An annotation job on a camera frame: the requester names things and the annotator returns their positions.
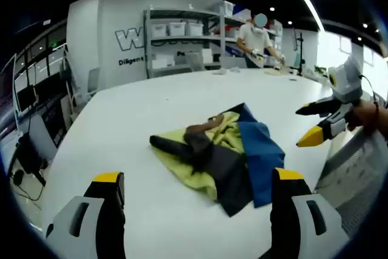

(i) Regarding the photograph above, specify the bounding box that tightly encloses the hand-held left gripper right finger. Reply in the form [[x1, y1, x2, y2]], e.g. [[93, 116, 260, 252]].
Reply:
[[269, 167, 350, 259]]

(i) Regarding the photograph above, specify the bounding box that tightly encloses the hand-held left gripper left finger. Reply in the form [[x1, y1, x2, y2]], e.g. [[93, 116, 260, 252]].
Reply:
[[45, 171, 127, 259]]

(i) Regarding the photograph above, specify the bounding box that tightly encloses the yellow blue black garment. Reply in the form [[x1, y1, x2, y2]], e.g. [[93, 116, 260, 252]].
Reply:
[[149, 102, 286, 218]]

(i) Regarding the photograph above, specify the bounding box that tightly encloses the person's right hand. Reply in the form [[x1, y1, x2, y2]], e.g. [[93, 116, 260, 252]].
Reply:
[[347, 100, 381, 136]]

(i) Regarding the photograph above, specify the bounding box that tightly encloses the black stand pole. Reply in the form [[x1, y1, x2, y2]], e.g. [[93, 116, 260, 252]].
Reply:
[[294, 32, 306, 75]]

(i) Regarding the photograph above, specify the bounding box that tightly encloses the grey office chair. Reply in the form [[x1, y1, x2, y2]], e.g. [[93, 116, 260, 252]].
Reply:
[[12, 112, 59, 187]]

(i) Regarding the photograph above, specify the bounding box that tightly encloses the white chair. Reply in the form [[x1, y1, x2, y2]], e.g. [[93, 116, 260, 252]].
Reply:
[[186, 51, 206, 72]]

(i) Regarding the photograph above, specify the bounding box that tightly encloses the white storage box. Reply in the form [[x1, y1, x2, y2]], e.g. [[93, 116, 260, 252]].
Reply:
[[186, 21, 204, 36], [168, 22, 187, 37], [150, 24, 169, 38]]

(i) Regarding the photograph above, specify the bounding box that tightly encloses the grey metal shelf unit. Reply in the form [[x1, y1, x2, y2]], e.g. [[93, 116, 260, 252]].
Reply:
[[143, 1, 284, 79]]

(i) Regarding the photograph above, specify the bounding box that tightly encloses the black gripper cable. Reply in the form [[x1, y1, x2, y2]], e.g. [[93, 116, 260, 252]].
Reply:
[[358, 73, 378, 102]]

